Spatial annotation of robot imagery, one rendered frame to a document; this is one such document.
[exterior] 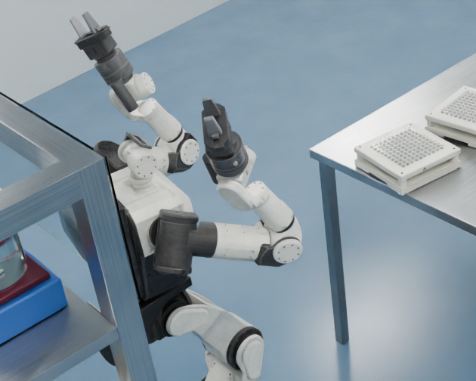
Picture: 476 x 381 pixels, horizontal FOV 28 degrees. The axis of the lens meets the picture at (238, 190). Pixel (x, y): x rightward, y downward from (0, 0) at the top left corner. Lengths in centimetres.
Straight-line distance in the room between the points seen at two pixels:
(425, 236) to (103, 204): 274
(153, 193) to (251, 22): 422
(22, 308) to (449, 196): 153
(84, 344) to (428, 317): 224
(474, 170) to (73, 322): 161
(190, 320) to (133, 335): 76
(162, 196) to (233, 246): 23
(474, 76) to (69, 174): 227
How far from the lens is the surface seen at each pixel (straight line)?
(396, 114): 347
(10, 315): 195
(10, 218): 168
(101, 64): 267
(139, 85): 268
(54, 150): 180
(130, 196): 246
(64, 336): 194
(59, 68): 617
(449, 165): 312
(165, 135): 281
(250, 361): 297
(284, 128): 525
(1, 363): 193
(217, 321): 283
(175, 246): 231
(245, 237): 237
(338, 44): 614
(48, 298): 197
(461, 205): 298
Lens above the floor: 260
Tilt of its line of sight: 33 degrees down
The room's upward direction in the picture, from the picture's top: 9 degrees counter-clockwise
